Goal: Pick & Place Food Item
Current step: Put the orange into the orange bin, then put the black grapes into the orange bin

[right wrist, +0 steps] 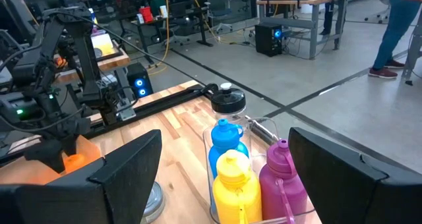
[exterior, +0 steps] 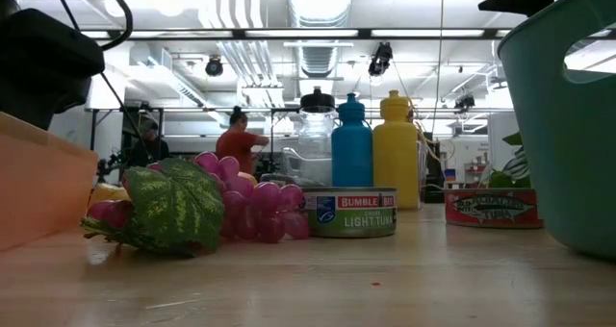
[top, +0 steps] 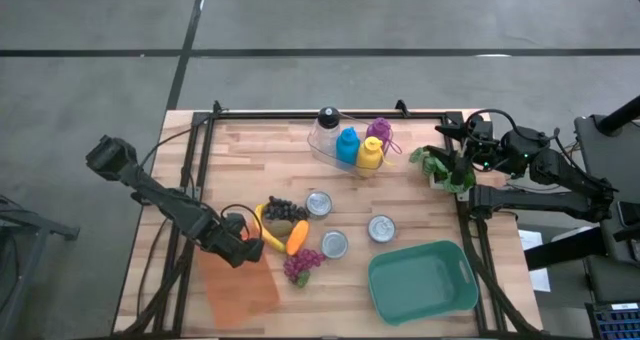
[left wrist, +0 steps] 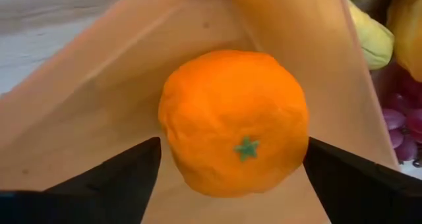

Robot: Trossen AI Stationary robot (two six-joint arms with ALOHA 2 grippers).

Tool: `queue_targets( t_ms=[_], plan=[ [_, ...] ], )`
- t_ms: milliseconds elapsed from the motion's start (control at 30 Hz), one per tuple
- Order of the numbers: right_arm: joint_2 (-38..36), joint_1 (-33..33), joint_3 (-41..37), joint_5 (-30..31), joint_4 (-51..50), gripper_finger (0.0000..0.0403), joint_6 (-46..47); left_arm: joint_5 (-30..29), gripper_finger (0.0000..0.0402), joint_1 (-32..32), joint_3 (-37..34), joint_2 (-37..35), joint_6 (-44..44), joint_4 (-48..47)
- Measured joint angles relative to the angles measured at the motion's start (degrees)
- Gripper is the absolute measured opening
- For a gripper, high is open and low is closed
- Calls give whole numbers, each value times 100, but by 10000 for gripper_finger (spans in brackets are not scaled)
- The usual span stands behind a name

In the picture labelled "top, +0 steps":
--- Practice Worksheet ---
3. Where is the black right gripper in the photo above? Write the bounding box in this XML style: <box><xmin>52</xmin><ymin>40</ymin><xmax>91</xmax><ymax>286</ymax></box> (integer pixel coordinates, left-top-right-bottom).
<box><xmin>424</xmin><ymin>123</ymin><xmax>504</xmax><ymax>182</ymax></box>

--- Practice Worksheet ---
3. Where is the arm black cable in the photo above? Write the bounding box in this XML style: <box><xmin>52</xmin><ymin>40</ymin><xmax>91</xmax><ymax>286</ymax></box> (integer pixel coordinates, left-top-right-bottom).
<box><xmin>464</xmin><ymin>108</ymin><xmax>519</xmax><ymax>141</ymax></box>
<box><xmin>139</xmin><ymin>127</ymin><xmax>201</xmax><ymax>169</ymax></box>

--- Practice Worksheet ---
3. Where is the black smartphone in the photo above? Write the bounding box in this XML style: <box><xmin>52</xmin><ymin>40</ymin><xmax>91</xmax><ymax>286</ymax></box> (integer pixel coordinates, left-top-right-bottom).
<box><xmin>617</xmin><ymin>199</ymin><xmax>640</xmax><ymax>229</ymax></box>

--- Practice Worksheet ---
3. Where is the grey metal stand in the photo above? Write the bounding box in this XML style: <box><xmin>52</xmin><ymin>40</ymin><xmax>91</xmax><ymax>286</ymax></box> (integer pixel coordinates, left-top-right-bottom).
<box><xmin>0</xmin><ymin>194</ymin><xmax>81</xmax><ymax>340</ymax></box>

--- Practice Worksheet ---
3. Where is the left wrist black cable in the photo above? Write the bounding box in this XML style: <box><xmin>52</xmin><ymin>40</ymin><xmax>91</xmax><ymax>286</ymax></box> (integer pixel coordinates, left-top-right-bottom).
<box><xmin>219</xmin><ymin>203</ymin><xmax>262</xmax><ymax>241</ymax></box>

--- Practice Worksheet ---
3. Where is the black aluminium rig frame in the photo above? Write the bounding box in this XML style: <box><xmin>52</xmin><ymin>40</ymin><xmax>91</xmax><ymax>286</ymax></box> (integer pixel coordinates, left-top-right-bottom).
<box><xmin>113</xmin><ymin>99</ymin><xmax>544</xmax><ymax>339</ymax></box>

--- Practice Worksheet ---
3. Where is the green artificial plant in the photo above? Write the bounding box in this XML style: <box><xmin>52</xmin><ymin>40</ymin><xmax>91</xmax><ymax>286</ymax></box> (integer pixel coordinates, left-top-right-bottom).
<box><xmin>409</xmin><ymin>145</ymin><xmax>477</xmax><ymax>201</ymax></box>

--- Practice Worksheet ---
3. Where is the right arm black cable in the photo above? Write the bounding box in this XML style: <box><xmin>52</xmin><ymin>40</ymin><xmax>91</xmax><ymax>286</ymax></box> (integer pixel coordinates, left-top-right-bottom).
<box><xmin>464</xmin><ymin>108</ymin><xmax>519</xmax><ymax>141</ymax></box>

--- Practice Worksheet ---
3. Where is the blue plastic bottle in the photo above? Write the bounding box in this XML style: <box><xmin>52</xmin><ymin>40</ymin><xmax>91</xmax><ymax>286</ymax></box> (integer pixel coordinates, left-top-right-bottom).
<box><xmin>335</xmin><ymin>126</ymin><xmax>361</xmax><ymax>165</ymax></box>

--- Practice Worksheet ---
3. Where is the toy dark grapes bunch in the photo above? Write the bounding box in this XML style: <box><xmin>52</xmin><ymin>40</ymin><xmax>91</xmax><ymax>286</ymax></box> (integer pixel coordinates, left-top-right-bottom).
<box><xmin>261</xmin><ymin>195</ymin><xmax>309</xmax><ymax>223</ymax></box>

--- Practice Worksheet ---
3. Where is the toy red grapes bunch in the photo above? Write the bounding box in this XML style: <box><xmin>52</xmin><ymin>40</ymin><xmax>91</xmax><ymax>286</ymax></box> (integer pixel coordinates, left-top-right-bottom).
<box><xmin>282</xmin><ymin>248</ymin><xmax>327</xmax><ymax>288</ymax></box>

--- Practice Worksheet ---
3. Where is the purple plastic bottle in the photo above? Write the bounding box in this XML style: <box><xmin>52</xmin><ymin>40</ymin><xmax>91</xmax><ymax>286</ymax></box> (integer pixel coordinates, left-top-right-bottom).
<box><xmin>365</xmin><ymin>117</ymin><xmax>404</xmax><ymax>156</ymax></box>

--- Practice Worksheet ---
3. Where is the teal plastic basket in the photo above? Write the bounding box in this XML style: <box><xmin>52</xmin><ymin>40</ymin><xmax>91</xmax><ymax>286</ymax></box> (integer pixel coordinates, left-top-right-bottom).
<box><xmin>367</xmin><ymin>239</ymin><xmax>480</xmax><ymax>327</ymax></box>

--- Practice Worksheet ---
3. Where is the toy brown kiwi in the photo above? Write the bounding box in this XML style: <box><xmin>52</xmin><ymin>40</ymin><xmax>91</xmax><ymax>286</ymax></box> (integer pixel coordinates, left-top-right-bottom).
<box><xmin>263</xmin><ymin>219</ymin><xmax>294</xmax><ymax>238</ymax></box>

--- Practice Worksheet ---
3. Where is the tin can red tuna label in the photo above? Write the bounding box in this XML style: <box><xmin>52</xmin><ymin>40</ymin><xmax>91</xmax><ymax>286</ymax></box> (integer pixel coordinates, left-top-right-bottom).
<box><xmin>368</xmin><ymin>214</ymin><xmax>397</xmax><ymax>244</ymax></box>

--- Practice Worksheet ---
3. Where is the tin can white food label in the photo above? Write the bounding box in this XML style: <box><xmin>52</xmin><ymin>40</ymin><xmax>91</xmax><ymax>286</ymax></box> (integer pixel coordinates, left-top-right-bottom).
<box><xmin>305</xmin><ymin>190</ymin><xmax>334</xmax><ymax>218</ymax></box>

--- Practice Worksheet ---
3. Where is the black beam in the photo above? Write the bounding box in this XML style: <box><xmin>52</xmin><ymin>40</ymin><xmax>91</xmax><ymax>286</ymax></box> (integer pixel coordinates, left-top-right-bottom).
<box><xmin>523</xmin><ymin>226</ymin><xmax>609</xmax><ymax>272</ymax></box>

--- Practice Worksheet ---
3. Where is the brown cable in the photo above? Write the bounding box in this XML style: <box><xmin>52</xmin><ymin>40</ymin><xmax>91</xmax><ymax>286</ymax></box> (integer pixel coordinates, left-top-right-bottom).
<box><xmin>135</xmin><ymin>214</ymin><xmax>171</xmax><ymax>306</ymax></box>

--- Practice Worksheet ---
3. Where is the yellow plastic bottle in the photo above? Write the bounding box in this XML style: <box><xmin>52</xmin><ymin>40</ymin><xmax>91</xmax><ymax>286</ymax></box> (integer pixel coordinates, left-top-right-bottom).
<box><xmin>355</xmin><ymin>136</ymin><xmax>396</xmax><ymax>178</ymax></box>

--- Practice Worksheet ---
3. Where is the toy yellow banana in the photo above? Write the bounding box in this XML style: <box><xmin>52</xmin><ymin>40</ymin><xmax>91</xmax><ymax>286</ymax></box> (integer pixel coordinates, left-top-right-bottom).
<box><xmin>253</xmin><ymin>203</ymin><xmax>287</xmax><ymax>254</ymax></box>

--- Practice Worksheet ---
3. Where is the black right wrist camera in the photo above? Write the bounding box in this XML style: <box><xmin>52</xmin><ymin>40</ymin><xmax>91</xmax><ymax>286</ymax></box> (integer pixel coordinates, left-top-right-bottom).
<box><xmin>467</xmin><ymin>119</ymin><xmax>495</xmax><ymax>142</ymax></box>

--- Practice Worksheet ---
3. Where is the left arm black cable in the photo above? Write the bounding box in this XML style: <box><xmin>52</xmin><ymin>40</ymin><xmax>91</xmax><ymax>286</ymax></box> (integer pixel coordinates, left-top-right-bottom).
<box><xmin>139</xmin><ymin>127</ymin><xmax>201</xmax><ymax>169</ymax></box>

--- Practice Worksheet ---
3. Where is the tin can green tuna label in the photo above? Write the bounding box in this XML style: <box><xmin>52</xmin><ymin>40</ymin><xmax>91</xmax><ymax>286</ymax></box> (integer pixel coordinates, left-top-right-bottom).
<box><xmin>320</xmin><ymin>229</ymin><xmax>350</xmax><ymax>260</ymax></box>

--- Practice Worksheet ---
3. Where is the clear plastic bin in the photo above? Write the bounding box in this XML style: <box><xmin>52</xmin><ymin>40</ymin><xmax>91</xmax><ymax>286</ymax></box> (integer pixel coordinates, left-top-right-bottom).
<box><xmin>306</xmin><ymin>110</ymin><xmax>396</xmax><ymax>179</ymax></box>

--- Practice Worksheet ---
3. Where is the black backlit keyboard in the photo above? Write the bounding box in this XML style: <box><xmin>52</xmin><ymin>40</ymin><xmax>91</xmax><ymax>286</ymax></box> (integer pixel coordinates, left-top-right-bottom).
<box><xmin>584</xmin><ymin>302</ymin><xmax>640</xmax><ymax>340</ymax></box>

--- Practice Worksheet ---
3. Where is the black pole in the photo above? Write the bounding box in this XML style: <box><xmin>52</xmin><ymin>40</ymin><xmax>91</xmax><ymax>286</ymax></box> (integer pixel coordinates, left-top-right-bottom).
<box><xmin>597</xmin><ymin>95</ymin><xmax>640</xmax><ymax>136</ymax></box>

